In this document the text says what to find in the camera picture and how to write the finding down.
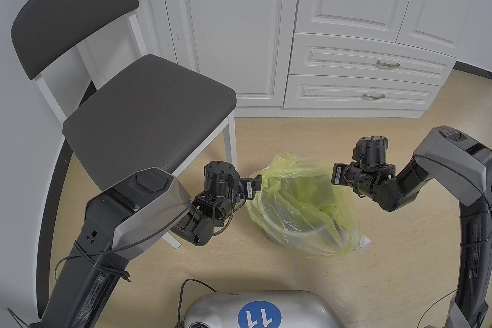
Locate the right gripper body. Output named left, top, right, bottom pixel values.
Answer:
left=332, top=163, right=362, bottom=187

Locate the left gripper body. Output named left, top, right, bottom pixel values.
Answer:
left=232, top=175, right=264, bottom=202

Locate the yellow plastic bag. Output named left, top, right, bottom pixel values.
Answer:
left=246, top=152, right=364, bottom=257

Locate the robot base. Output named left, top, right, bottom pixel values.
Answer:
left=184, top=290, right=344, bottom=328

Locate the white trash bin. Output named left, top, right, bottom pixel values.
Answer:
left=252, top=180, right=339, bottom=246

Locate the dark grey white-framed chair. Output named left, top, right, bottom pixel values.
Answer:
left=11, top=0, right=238, bottom=251

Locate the white wardrobe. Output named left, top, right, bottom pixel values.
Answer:
left=47, top=0, right=483, bottom=120

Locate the black cable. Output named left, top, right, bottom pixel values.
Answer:
left=177, top=279, right=220, bottom=328

